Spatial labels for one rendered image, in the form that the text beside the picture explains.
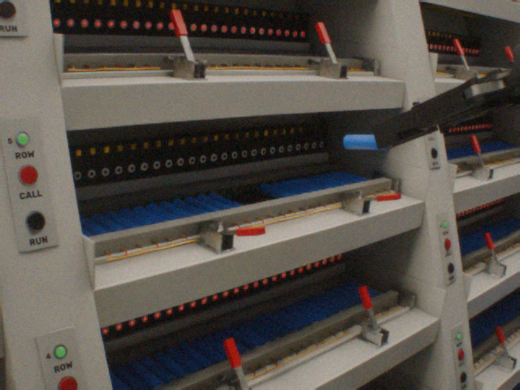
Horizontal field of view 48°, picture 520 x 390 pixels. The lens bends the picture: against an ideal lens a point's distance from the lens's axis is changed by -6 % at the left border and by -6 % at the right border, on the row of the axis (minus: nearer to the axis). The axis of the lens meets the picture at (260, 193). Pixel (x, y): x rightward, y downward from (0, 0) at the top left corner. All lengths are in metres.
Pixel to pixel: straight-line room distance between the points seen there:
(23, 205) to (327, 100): 0.47
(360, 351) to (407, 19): 0.56
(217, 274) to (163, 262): 0.07
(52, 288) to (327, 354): 0.45
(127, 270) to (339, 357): 0.37
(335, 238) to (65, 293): 0.40
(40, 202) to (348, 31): 0.69
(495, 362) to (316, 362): 0.57
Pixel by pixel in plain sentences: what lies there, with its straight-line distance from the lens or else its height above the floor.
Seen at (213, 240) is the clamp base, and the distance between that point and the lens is 0.71.
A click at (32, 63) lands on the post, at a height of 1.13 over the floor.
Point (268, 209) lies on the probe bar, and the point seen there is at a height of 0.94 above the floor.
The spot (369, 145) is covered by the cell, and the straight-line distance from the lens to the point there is 0.75.
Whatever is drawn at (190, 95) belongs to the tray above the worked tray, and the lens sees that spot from 0.70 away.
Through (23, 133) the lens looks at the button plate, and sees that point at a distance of 0.58.
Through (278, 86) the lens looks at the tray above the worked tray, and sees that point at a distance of 0.79.
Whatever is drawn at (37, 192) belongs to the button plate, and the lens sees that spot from 0.58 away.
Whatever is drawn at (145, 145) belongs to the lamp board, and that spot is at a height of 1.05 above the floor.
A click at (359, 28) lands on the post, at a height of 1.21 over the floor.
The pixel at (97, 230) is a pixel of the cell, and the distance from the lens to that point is 0.70.
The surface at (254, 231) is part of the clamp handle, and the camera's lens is 0.66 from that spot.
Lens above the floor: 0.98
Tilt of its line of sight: 2 degrees down
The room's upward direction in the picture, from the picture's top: 9 degrees counter-clockwise
